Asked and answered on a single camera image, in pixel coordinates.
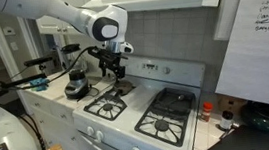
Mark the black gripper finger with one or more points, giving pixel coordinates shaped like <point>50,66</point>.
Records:
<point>120,72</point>
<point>103,71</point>

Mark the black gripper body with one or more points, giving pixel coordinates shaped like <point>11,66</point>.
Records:
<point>107,59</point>

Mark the dark metal baking tray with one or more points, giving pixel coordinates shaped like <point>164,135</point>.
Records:
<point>165,96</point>

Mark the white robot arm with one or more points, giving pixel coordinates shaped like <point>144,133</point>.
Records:
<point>108,26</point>

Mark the small dark frying pan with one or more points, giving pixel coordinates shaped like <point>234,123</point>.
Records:
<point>122,87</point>

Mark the black blender base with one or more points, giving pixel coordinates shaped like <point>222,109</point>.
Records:
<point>77,88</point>

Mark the black left burner grate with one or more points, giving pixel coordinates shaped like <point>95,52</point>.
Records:
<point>109,105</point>

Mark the black burner grate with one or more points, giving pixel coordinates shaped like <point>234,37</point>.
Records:
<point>164,126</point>
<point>109,105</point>

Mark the white gas stove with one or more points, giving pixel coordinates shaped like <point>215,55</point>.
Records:
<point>149,76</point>

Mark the blue sponge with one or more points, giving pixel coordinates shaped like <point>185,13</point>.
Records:
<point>39,84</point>

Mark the silver metal spoon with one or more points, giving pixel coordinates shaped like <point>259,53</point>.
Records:
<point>181,97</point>

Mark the black right burner grate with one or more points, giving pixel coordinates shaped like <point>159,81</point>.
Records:
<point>164,126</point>

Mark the red cap spice bottle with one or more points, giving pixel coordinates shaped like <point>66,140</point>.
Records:
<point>207,108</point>

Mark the dark supplement bottle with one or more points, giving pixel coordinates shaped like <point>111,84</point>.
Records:
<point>226,120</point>

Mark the white paper sheet with writing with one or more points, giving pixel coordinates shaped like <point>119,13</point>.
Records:
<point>245,70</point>

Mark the black laptop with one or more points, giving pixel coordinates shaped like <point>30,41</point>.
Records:
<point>243,138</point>

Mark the dark green bowl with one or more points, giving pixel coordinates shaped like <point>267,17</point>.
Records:
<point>256,115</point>

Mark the black camera on stand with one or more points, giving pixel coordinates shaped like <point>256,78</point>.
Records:
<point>38,61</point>

